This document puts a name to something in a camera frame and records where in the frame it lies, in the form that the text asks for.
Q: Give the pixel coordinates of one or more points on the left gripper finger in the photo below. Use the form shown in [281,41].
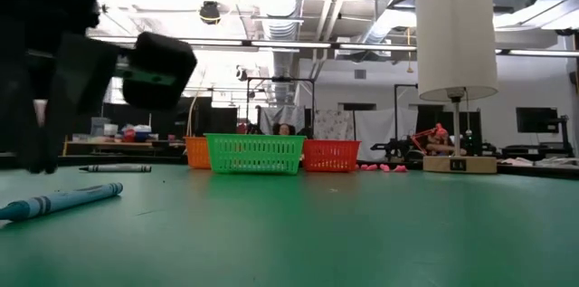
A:
[27,142]
[56,133]

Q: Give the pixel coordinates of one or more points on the blue crayon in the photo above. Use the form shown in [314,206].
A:
[63,200]

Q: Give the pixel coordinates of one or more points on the black crayon white wrapper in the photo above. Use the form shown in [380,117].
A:
[115,168]

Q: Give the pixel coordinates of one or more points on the pink curtain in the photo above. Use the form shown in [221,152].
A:
[40,112]

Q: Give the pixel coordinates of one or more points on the cluttered background table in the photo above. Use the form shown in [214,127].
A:
[113,144]

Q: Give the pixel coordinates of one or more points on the orange plastic basket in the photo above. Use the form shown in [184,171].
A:
[196,153]

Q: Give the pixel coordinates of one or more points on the green plastic basket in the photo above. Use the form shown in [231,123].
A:
[253,153]

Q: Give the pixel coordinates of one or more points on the person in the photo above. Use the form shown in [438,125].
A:
[284,128]

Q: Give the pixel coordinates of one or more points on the green table mat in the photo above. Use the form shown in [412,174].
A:
[289,251]

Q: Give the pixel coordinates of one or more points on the red plastic basket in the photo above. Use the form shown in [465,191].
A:
[330,155]

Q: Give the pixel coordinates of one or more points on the red desk lamp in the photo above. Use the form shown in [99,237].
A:
[429,134]

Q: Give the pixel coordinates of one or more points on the white shade table lamp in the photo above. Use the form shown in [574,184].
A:
[454,38]

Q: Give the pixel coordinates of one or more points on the black monitor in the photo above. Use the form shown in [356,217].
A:
[536,119]

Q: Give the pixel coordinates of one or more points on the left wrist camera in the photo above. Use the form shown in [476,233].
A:
[163,60]

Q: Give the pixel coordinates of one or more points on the black ceiling dome camera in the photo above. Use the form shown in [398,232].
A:
[209,13]

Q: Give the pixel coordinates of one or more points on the black partition wall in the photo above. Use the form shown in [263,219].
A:
[217,121]

